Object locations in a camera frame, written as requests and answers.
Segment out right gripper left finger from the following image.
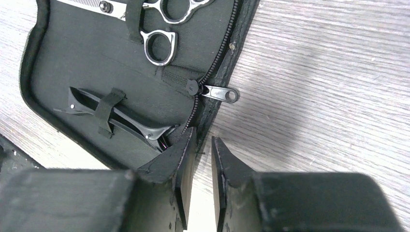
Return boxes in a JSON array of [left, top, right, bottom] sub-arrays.
[[0, 127, 196, 232]]

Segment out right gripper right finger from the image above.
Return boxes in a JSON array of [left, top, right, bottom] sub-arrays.
[[211, 137, 403, 232]]

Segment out black hair clip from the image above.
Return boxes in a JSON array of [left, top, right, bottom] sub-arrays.
[[53, 87, 180, 153]]

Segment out black zip tool case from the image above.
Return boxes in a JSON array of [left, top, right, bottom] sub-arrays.
[[20, 0, 258, 169]]

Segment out silver scissors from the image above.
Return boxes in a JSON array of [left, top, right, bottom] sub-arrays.
[[56, 0, 215, 67]]

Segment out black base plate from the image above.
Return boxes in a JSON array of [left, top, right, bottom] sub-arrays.
[[0, 134, 43, 175]]

